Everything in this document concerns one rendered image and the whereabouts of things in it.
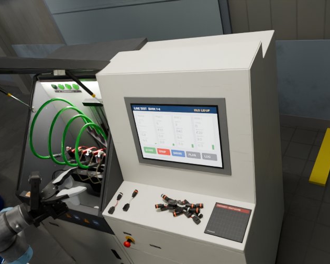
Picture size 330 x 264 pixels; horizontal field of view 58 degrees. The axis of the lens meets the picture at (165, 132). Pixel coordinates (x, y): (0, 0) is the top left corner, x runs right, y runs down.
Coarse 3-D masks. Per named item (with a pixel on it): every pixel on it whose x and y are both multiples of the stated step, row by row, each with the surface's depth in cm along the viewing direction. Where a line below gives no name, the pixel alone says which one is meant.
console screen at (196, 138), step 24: (144, 120) 134; (168, 120) 128; (192, 120) 122; (216, 120) 117; (144, 144) 140; (168, 144) 134; (192, 144) 127; (216, 144) 122; (192, 168) 134; (216, 168) 127
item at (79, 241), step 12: (48, 228) 200; (60, 228) 189; (72, 228) 179; (84, 228) 170; (60, 240) 207; (72, 240) 195; (84, 240) 184; (96, 240) 175; (108, 240) 166; (72, 252) 214; (84, 252) 202; (96, 252) 191; (108, 252) 180; (120, 252) 171
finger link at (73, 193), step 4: (72, 188) 91; (76, 188) 91; (80, 188) 91; (84, 188) 91; (60, 192) 92; (64, 192) 91; (68, 192) 90; (72, 192) 90; (76, 192) 90; (80, 192) 90; (72, 196) 90; (76, 196) 91; (64, 200) 92; (68, 200) 92; (72, 200) 92; (76, 200) 92; (76, 204) 93
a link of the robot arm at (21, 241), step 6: (18, 234) 98; (24, 234) 101; (18, 240) 94; (24, 240) 98; (12, 246) 91; (18, 246) 93; (24, 246) 96; (0, 252) 91; (6, 252) 91; (12, 252) 92; (18, 252) 94; (24, 252) 95; (30, 252) 98; (6, 258) 93; (12, 258) 93; (18, 258) 94; (24, 258) 96; (30, 258) 98
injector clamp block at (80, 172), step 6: (78, 168) 184; (102, 168) 173; (72, 174) 179; (84, 174) 173; (90, 174) 172; (102, 174) 169; (78, 180) 181; (90, 180) 174; (96, 180) 171; (96, 186) 176
